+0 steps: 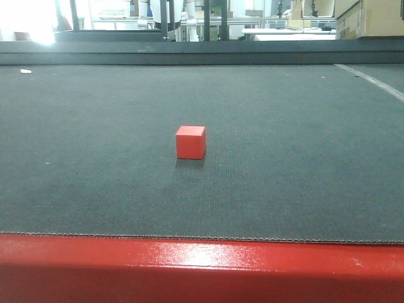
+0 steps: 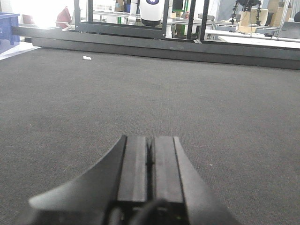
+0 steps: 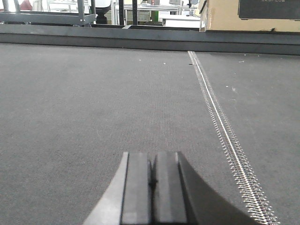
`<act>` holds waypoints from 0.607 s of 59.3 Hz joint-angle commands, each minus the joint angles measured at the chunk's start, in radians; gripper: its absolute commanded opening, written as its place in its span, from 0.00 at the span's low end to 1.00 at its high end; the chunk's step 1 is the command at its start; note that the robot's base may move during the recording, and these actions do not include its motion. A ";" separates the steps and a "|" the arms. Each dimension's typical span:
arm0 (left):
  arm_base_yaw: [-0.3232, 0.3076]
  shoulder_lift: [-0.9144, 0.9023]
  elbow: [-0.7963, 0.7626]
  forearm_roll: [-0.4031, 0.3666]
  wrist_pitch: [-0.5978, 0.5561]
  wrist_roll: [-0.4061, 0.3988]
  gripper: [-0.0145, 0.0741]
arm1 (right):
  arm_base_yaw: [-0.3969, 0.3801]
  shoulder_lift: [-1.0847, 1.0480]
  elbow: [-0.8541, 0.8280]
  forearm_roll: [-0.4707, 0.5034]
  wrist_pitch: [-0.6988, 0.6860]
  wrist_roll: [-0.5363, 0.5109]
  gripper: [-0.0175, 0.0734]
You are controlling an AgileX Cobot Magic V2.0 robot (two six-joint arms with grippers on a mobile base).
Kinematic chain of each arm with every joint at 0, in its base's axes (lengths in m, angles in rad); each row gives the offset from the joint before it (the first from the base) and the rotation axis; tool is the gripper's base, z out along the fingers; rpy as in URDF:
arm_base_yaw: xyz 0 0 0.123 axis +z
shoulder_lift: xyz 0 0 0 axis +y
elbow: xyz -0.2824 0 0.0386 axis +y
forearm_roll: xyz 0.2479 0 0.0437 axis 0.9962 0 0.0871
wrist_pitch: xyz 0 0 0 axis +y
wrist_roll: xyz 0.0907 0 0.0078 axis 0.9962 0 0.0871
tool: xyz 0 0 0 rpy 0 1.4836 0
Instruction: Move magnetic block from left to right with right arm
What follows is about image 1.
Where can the red magnetic cube block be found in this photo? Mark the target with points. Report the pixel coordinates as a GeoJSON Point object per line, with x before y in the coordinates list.
{"type": "Point", "coordinates": [191, 142]}

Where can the dark grey fabric mat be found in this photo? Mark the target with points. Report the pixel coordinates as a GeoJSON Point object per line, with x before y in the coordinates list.
{"type": "Point", "coordinates": [249, 141]}

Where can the white background table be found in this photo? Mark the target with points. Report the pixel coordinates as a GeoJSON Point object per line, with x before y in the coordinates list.
{"type": "Point", "coordinates": [288, 34]}

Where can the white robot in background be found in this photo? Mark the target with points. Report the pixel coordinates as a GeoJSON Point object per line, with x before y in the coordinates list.
{"type": "Point", "coordinates": [169, 14]}

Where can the red glossy table edge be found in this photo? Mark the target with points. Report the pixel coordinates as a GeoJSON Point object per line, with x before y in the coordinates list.
{"type": "Point", "coordinates": [85, 269]}

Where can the brown cardboard box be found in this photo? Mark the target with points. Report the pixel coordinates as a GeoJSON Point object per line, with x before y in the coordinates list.
{"type": "Point", "coordinates": [368, 18]}

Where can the black metal frame post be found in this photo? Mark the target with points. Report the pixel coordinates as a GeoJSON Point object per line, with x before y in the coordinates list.
{"type": "Point", "coordinates": [222, 20]}

